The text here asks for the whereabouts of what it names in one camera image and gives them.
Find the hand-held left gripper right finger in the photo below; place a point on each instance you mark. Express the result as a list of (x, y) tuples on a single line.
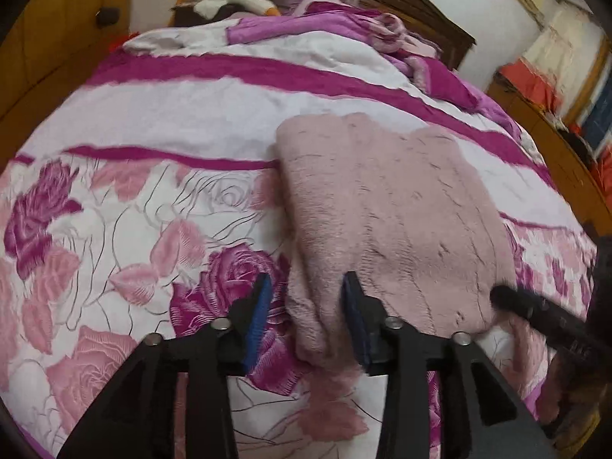
[(356, 330)]

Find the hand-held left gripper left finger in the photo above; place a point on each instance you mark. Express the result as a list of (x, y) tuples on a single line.
[(253, 330)]

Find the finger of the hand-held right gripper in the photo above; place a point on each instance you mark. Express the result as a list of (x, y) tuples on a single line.
[(530, 308)]

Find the pink knit sweater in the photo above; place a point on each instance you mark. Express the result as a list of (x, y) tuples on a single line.
[(382, 210)]

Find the brown wooden cabinet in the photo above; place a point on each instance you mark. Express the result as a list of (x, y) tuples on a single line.
[(550, 153)]

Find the orange striped cloth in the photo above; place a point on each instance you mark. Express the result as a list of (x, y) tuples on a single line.
[(530, 83)]

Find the floral pink white blanket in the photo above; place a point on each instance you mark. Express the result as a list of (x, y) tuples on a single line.
[(143, 105)]

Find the magenta fleece blanket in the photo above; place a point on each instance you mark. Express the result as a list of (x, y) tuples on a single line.
[(430, 76)]

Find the dark wooden nightstand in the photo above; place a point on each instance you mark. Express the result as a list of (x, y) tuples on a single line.
[(191, 16)]

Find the dark wooden headboard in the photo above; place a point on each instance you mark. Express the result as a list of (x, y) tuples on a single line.
[(406, 5)]

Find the small black device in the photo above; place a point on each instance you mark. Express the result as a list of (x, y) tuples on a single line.
[(107, 16)]

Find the brown wooden wardrobe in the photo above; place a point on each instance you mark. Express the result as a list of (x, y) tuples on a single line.
[(48, 33)]

